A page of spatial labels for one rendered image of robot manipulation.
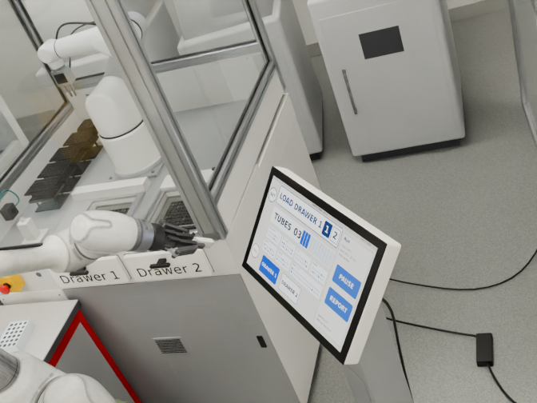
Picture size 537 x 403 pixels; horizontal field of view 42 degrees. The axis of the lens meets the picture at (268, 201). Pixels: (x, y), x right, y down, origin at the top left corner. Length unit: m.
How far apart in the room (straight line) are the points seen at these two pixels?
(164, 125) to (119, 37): 0.28
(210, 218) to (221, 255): 0.15
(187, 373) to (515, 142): 2.13
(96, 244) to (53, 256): 0.14
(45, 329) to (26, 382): 0.70
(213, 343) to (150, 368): 0.35
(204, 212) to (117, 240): 0.43
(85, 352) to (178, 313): 0.38
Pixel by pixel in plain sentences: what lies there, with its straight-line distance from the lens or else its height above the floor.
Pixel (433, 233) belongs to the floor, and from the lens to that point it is 3.43.
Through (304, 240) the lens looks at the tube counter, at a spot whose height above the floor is 1.11.
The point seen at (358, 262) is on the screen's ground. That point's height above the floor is 1.14.
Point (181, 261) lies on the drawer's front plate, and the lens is 2.30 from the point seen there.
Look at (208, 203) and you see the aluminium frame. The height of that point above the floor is 1.09.
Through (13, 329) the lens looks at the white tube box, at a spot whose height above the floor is 0.79.
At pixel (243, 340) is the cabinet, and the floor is 0.48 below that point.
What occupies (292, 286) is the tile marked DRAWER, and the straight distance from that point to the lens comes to 1.84.
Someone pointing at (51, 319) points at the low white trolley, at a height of 0.76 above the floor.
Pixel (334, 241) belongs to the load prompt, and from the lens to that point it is 1.71.
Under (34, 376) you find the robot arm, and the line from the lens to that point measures 1.93.
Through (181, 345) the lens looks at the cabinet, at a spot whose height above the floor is 0.47.
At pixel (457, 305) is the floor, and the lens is 3.08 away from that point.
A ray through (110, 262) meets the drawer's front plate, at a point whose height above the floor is 0.91.
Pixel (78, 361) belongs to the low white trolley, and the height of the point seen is 0.60.
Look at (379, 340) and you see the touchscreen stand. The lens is 2.00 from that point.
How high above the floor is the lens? 2.21
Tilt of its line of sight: 33 degrees down
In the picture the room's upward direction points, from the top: 22 degrees counter-clockwise
